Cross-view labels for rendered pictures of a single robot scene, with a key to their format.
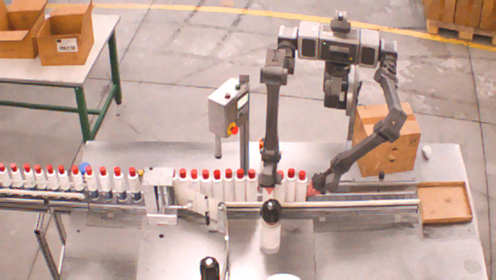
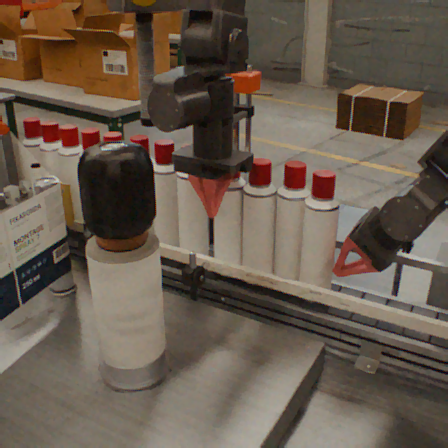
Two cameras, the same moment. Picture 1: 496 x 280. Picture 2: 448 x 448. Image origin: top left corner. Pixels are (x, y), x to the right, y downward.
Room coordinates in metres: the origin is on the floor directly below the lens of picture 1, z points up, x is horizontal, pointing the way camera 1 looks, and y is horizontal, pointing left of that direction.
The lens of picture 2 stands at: (1.61, -0.46, 1.35)
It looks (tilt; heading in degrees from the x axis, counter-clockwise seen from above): 26 degrees down; 29
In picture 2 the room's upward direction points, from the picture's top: straight up
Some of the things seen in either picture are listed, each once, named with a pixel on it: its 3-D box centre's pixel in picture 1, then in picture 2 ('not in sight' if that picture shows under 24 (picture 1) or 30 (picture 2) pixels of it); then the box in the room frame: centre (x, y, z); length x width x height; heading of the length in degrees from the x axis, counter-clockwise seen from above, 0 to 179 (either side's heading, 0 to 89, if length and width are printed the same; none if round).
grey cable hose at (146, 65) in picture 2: (217, 140); (146, 68); (2.41, 0.14, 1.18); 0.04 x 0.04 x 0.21
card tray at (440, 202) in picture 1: (445, 201); not in sight; (2.29, -1.02, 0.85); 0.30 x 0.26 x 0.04; 89
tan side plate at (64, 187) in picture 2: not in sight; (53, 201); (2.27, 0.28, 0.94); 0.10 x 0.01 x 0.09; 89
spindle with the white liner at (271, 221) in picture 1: (271, 226); (125, 268); (2.02, -0.10, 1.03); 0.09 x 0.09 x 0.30
